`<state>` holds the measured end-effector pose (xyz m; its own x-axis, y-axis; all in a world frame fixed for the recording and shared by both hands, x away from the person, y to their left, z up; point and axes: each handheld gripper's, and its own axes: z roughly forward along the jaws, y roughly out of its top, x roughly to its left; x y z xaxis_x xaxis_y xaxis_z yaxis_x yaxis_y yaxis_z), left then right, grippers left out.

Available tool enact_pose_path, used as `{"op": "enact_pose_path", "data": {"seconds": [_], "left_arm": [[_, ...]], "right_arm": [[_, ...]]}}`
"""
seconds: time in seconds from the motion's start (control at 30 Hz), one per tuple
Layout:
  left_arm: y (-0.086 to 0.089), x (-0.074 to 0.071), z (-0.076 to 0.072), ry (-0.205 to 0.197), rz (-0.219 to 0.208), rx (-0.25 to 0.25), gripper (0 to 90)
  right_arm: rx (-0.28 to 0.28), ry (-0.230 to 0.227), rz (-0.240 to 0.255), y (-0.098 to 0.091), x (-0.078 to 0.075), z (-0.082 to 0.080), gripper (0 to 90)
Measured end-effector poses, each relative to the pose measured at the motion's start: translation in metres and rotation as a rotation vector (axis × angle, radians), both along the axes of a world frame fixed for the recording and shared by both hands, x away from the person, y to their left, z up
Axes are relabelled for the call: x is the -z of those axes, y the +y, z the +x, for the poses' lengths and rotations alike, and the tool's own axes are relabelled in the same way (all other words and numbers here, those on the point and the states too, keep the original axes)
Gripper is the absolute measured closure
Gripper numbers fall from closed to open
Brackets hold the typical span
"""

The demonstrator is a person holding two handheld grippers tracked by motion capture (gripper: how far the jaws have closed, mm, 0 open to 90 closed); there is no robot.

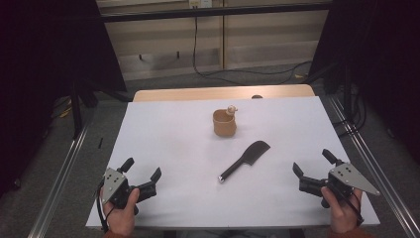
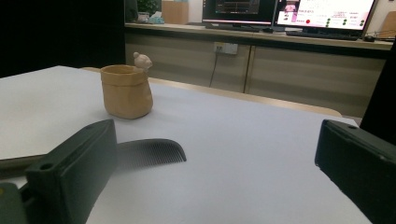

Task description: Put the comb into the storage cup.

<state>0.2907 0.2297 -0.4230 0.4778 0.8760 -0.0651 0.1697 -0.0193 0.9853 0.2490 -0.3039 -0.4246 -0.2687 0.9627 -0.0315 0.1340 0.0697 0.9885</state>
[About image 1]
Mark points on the metal floor rail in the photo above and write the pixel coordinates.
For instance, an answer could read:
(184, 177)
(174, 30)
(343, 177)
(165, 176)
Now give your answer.
(59, 178)
(373, 155)

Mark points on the black metal stand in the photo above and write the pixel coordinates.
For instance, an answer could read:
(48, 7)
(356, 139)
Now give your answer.
(76, 109)

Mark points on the black toy cleaver knife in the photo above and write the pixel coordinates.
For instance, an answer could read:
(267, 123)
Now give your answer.
(251, 153)

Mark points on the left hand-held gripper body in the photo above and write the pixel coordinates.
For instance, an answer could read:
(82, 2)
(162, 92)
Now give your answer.
(114, 185)

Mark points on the long beige desk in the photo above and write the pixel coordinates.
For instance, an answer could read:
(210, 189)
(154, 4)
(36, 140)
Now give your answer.
(211, 12)

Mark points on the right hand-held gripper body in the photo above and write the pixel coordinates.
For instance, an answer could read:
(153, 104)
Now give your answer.
(346, 177)

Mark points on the person's left hand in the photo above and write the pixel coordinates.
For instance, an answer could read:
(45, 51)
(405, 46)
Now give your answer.
(122, 219)

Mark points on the small dark round object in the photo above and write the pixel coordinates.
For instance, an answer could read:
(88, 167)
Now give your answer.
(257, 96)

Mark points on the wooden table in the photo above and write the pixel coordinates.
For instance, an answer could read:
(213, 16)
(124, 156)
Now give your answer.
(198, 94)

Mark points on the small beige figurine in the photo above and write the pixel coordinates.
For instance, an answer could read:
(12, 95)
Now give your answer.
(231, 110)

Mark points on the small black floor strip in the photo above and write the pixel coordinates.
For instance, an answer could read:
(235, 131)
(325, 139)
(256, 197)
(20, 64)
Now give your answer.
(100, 142)

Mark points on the person's right hand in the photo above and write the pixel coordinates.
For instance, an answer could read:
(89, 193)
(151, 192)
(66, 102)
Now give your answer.
(343, 213)

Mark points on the white table cover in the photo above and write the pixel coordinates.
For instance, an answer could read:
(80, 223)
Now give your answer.
(185, 148)

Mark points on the white wall socket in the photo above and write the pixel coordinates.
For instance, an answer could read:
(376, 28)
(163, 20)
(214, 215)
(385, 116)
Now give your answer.
(199, 3)

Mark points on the tan cup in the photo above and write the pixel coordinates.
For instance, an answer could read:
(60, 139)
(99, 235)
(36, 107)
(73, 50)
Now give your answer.
(224, 127)

